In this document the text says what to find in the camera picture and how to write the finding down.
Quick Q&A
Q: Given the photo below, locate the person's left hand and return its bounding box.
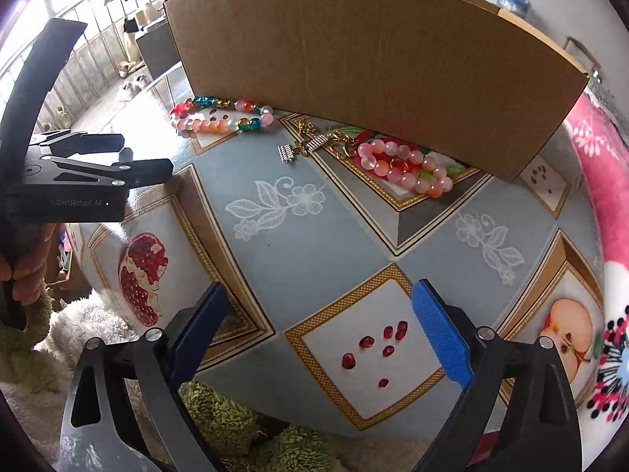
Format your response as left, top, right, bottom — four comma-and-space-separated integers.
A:
0, 223, 58, 306

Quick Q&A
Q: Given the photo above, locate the white fluffy blanket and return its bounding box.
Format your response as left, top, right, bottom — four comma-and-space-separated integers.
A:
0, 300, 143, 453

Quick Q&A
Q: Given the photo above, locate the pink floral blanket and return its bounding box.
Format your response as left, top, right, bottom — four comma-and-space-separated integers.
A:
560, 91, 629, 453

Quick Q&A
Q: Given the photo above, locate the brown cardboard box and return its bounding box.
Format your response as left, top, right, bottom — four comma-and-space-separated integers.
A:
163, 0, 590, 183

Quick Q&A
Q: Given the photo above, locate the pink bead bracelet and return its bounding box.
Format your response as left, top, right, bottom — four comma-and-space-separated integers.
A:
357, 138, 454, 200

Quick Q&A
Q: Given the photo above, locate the multicolour bead bracelet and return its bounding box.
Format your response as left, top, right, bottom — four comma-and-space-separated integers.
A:
169, 94, 275, 135

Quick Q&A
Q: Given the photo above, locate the silver link bracelet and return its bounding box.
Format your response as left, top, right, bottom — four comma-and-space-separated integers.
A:
278, 134, 329, 165

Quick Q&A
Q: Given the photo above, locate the grey cabinet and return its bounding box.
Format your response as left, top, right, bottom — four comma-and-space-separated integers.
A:
135, 17, 182, 79

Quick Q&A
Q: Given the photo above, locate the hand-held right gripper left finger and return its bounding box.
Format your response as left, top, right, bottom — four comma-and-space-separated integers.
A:
59, 281, 232, 472

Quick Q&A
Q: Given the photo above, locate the green fluffy rug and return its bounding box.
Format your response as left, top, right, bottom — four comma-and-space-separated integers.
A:
0, 290, 355, 472

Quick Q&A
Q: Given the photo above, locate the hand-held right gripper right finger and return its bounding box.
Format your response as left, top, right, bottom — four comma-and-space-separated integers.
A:
410, 279, 583, 472

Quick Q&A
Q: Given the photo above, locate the gold chain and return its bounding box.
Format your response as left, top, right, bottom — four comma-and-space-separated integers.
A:
294, 120, 359, 159

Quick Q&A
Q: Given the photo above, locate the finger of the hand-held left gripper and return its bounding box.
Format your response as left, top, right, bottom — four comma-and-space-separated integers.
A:
39, 130, 125, 157
46, 147, 174, 190

